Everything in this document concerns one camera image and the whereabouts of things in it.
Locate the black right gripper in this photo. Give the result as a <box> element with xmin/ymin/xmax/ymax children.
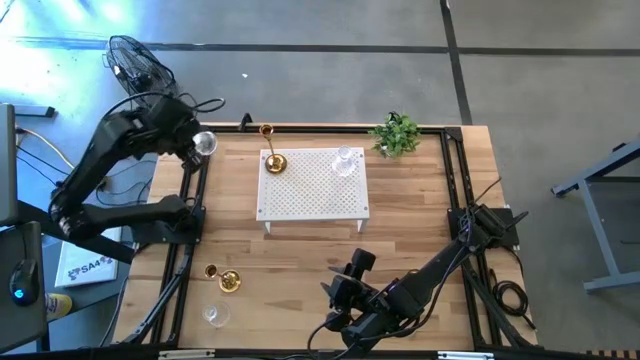
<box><xmin>320</xmin><ymin>247</ymin><xmax>377</xmax><ymax>332</ymax></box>

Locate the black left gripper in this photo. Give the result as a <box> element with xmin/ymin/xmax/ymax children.
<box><xmin>142</xmin><ymin>94</ymin><xmax>206</xmax><ymax>172</ymax></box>

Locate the clear glass candle holder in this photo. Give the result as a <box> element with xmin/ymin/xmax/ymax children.
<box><xmin>191</xmin><ymin>130</ymin><xmax>219</xmax><ymax>157</ymax></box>
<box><xmin>331</xmin><ymin>144</ymin><xmax>358</xmax><ymax>179</ymax></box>
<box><xmin>202</xmin><ymin>301</ymin><xmax>233</xmax><ymax>330</ymax></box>

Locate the tall gold candlestick holder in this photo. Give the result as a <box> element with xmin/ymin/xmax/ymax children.
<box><xmin>258</xmin><ymin>123</ymin><xmax>289</xmax><ymax>176</ymax></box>
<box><xmin>203</xmin><ymin>264</ymin><xmax>243</xmax><ymax>294</ymax></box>

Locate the white perforated metal shelf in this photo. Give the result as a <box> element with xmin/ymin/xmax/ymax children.
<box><xmin>255</xmin><ymin>147</ymin><xmax>372</xmax><ymax>235</ymax></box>

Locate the black floor fan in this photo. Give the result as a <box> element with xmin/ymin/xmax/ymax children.
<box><xmin>103</xmin><ymin>34</ymin><xmax>181</xmax><ymax>101</ymax></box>

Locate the black desk beam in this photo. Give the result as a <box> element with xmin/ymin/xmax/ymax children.
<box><xmin>17</xmin><ymin>199</ymin><xmax>136</xmax><ymax>265</ymax></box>

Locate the white printed box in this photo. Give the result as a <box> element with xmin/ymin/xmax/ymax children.
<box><xmin>53</xmin><ymin>223</ymin><xmax>123</xmax><ymax>289</ymax></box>

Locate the green potted plant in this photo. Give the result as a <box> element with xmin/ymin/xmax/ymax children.
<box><xmin>368</xmin><ymin>110</ymin><xmax>422</xmax><ymax>160</ymax></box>

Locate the grey metal foot bar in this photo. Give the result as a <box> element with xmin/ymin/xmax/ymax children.
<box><xmin>13</xmin><ymin>104</ymin><xmax>57</xmax><ymax>119</ymax></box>

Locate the dark grey panel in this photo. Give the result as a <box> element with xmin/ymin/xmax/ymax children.
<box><xmin>0</xmin><ymin>102</ymin><xmax>20</xmax><ymax>227</ymax></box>

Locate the black computer mouse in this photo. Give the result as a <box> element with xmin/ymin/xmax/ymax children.
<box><xmin>8</xmin><ymin>258</ymin><xmax>41</xmax><ymax>307</ymax></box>

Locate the dark desk top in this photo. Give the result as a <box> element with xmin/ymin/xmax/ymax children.
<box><xmin>0</xmin><ymin>221</ymin><xmax>50</xmax><ymax>354</ymax></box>

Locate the grey metal table base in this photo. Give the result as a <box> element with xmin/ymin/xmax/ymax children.
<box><xmin>551</xmin><ymin>138</ymin><xmax>640</xmax><ymax>294</ymax></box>

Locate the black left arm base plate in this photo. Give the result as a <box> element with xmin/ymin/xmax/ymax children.
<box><xmin>130</xmin><ymin>222</ymin><xmax>204</xmax><ymax>246</ymax></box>

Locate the black aluminium table frame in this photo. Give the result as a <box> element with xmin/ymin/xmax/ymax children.
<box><xmin>119</xmin><ymin>123</ymin><xmax>539</xmax><ymax>351</ymax></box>

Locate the yellow extension cord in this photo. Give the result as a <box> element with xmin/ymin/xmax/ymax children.
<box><xmin>18</xmin><ymin>127</ymin><xmax>76</xmax><ymax>174</ymax></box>

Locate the silver aluminium rail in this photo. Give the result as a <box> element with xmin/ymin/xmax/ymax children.
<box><xmin>157</xmin><ymin>349</ymin><xmax>217</xmax><ymax>360</ymax></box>
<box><xmin>436</xmin><ymin>350</ymin><xmax>495</xmax><ymax>360</ymax></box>

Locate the coiled black cable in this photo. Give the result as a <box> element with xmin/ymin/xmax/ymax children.
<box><xmin>491</xmin><ymin>269</ymin><xmax>537</xmax><ymax>331</ymax></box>

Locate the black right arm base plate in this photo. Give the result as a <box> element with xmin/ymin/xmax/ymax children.
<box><xmin>446</xmin><ymin>206</ymin><xmax>521</xmax><ymax>250</ymax></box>

